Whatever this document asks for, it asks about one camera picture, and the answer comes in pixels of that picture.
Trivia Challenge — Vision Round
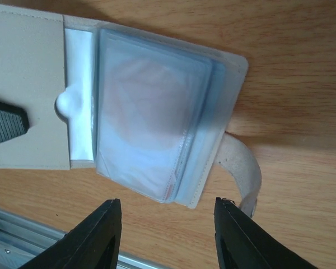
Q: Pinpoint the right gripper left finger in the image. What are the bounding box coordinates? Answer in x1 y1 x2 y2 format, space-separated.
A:
21 199 122 268

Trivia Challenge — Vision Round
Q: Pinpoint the beige card holder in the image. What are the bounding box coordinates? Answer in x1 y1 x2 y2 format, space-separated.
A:
0 4 262 216

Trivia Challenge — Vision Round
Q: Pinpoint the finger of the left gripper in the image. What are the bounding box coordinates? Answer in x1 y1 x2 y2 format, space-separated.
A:
0 101 30 143

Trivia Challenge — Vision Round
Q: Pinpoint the aluminium front rail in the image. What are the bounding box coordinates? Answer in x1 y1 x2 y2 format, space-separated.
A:
0 199 164 268

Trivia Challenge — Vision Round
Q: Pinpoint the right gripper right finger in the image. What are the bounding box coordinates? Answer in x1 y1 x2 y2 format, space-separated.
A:
214 197 316 269

